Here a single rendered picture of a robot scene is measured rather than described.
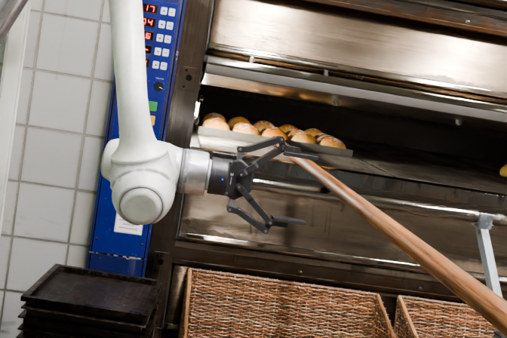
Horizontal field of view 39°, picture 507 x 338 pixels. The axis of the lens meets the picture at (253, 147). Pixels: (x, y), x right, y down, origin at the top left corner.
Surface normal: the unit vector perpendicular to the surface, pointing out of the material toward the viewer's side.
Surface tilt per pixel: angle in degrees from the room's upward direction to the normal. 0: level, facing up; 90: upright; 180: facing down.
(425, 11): 90
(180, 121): 90
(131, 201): 111
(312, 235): 70
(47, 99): 90
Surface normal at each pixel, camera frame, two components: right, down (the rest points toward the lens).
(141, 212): 0.09, 0.41
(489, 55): 0.15, -0.23
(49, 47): 0.10, 0.11
